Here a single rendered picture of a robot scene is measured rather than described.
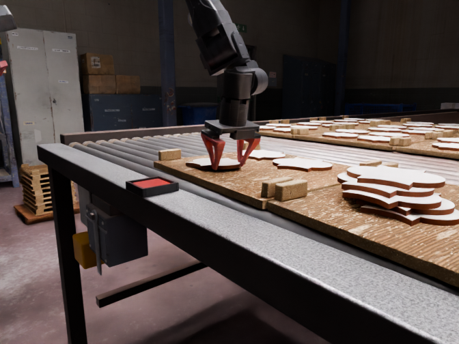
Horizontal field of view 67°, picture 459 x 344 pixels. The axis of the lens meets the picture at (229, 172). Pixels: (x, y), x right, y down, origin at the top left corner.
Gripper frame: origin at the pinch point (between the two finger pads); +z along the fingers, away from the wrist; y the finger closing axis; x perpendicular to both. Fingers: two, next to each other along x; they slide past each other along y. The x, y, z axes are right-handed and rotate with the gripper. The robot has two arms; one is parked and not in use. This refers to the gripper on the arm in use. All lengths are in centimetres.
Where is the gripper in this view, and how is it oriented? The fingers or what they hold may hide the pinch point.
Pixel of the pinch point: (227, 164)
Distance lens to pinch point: 75.3
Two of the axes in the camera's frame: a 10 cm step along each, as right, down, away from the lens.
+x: 5.5, 3.6, -7.5
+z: -1.1, 9.2, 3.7
